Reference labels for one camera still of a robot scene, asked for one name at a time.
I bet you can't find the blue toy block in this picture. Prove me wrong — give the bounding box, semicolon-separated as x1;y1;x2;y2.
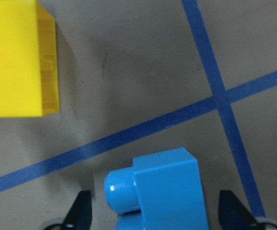
104;148;209;230

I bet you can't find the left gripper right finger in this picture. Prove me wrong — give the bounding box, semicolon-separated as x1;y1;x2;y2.
218;190;261;230

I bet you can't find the yellow toy block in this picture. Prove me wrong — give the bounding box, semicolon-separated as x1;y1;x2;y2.
0;0;59;118

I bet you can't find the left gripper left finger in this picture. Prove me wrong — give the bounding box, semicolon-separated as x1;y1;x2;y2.
61;190;92;230

